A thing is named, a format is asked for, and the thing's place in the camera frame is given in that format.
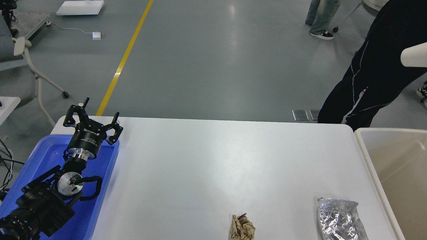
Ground white side table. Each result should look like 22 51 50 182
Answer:
0 96 21 125

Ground grey floor platform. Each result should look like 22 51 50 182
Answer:
12 12 50 41

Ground black cables at left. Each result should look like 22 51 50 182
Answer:
0 139 25 202

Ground crumpled silver foil bag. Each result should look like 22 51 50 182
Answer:
317 198 368 240

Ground grey office chair left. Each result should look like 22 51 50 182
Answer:
1 18 69 126

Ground black white sneaker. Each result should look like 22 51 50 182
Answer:
415 81 427 108

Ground metal floor plate right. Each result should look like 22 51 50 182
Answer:
309 109 319 121

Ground metal floor plate left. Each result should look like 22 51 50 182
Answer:
292 109 309 121

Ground metal floor plate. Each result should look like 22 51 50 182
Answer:
292 109 309 121
309 109 319 121

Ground crumpled brown paper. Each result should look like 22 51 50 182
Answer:
229 213 256 240

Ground white power adapter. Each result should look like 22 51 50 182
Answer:
92 32 102 40

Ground person in black clothes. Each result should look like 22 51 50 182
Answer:
318 0 427 131

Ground person in jeans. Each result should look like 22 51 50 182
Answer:
305 0 343 40

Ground white power cable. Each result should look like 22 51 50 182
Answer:
45 21 93 35

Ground blue plastic tray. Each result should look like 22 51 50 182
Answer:
0 134 120 240

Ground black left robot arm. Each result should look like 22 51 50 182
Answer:
1 98 123 240

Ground white flat board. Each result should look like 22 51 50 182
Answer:
56 0 105 16

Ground beige plastic bin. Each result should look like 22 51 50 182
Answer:
354 128 427 240

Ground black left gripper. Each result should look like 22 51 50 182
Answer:
63 97 123 161

